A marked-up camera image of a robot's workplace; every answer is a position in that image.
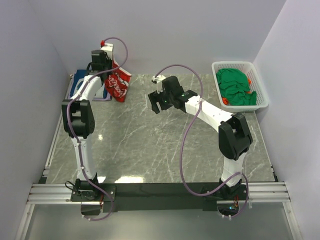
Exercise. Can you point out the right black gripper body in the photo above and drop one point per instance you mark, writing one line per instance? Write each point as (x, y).
(157, 100)

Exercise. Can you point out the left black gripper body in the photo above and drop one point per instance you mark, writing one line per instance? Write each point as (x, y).
(109, 63)

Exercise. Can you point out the white t-shirt red print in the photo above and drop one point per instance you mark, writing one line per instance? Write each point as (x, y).
(117, 84)

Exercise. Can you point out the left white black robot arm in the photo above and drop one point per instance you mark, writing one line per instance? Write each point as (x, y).
(79, 123)

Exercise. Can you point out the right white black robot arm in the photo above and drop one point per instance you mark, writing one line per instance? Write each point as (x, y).
(234, 136)

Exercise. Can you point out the folded lilac t-shirt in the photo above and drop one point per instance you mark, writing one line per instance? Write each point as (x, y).
(105, 98)

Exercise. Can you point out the green t-shirt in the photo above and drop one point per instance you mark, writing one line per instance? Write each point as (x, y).
(230, 74)

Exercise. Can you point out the white plastic basket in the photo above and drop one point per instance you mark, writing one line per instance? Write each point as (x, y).
(246, 67)

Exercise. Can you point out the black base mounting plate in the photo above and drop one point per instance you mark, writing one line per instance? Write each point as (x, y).
(156, 196)

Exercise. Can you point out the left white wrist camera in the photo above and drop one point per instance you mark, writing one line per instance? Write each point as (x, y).
(107, 48)

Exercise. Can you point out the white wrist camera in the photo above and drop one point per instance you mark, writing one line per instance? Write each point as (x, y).
(107, 48)
(158, 81)

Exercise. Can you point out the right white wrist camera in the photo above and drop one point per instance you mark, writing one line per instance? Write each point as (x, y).
(158, 81)

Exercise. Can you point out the aluminium extrusion rail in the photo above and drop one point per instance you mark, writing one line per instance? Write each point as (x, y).
(259, 192)

